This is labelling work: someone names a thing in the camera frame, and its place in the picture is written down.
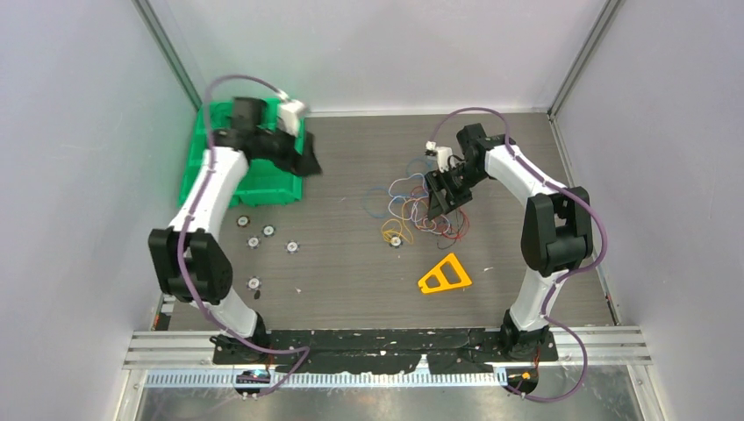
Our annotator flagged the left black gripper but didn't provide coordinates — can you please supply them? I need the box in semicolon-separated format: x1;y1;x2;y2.
254;121;321;178

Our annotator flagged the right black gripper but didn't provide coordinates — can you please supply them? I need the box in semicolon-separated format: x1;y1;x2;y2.
425;162;490;221

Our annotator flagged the colourful wire bundle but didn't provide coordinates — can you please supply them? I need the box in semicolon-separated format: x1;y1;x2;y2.
361;156;471;246

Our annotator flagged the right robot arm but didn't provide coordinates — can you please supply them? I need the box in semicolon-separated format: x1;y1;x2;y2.
425;124;593;360

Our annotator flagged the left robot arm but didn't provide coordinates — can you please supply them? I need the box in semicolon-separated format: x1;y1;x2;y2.
147;97;322;363

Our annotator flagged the green compartment bin tray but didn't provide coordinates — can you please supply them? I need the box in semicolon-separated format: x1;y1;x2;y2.
178;97;303;207

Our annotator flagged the yellow triangular plastic piece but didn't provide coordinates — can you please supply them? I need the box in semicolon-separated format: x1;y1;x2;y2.
417;253;473;295

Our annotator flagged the poker chip middle left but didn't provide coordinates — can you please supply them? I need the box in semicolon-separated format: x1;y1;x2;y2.
285;240;300;253

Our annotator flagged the poker chip far left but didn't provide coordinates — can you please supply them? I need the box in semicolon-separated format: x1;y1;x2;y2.
236;215;251;228

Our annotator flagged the poker chip lower left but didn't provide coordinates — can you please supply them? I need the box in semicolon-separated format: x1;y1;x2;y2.
246;277;261;290

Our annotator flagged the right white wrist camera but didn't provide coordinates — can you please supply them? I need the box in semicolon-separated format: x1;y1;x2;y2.
425;141;453;173

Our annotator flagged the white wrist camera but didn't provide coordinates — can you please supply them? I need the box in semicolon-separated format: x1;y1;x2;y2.
276;99;309;137
425;141;453;173

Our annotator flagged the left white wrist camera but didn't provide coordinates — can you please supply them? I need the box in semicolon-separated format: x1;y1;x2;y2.
276;99;309;137

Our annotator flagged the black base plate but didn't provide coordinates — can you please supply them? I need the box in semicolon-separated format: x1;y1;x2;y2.
210;327;558;375

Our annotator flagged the aluminium front rail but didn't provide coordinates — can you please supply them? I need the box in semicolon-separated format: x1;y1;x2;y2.
124;326;652;391

